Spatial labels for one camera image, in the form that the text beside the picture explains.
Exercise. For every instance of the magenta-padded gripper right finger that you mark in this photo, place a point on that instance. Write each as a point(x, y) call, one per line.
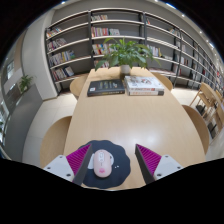
point(166, 165)

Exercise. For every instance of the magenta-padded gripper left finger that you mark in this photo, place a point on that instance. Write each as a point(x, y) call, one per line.
point(60, 166)

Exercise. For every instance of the pink computer mouse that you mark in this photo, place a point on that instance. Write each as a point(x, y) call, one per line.
point(102, 163)

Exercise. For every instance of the black cloud-shaped mouse pad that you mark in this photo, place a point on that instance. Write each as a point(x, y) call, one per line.
point(121, 166)

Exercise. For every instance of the book with white spine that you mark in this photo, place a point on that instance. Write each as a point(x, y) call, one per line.
point(146, 92)

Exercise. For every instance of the white cover book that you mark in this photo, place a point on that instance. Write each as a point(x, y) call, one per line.
point(143, 82)

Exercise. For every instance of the small green potted plant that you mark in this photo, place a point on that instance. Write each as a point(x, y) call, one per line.
point(26, 82)

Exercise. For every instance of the black book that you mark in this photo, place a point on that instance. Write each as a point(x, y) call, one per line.
point(106, 87)

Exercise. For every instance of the green potted plant white pot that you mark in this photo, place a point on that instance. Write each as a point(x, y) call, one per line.
point(128, 53)

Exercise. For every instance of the grey bookshelf unit with books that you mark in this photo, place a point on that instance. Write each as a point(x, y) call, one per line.
point(73, 43)

